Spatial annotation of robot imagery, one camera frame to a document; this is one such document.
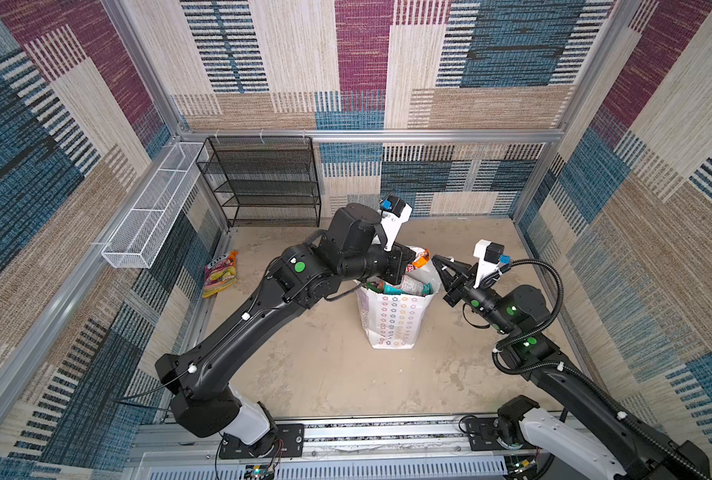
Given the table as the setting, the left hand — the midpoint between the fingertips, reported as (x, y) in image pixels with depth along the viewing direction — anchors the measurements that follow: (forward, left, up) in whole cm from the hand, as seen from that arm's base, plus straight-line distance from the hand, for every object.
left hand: (418, 251), depth 59 cm
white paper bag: (-2, +3, -26) cm, 26 cm away
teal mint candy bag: (+7, -2, -23) cm, 24 cm away
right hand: (+3, -4, -7) cm, 9 cm away
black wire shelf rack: (+52, +45, -23) cm, 73 cm away
